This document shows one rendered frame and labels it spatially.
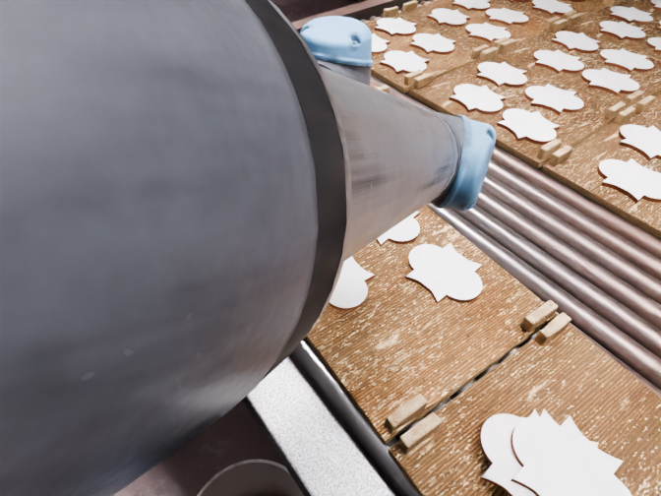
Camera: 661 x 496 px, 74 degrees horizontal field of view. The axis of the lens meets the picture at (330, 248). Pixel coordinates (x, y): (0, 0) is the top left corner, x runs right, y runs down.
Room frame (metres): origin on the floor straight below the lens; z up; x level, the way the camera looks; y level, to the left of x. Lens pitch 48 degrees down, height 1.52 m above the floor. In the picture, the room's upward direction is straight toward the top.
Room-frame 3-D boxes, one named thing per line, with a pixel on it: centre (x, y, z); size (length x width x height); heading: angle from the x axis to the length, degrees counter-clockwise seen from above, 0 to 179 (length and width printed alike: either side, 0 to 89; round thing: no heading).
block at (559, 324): (0.36, -0.33, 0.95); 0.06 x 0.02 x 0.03; 125
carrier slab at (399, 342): (0.46, -0.10, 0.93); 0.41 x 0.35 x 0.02; 34
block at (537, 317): (0.38, -0.32, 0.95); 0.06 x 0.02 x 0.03; 124
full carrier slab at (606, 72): (1.27, -0.76, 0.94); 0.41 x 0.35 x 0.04; 37
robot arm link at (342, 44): (0.46, 0.00, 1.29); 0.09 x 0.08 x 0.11; 155
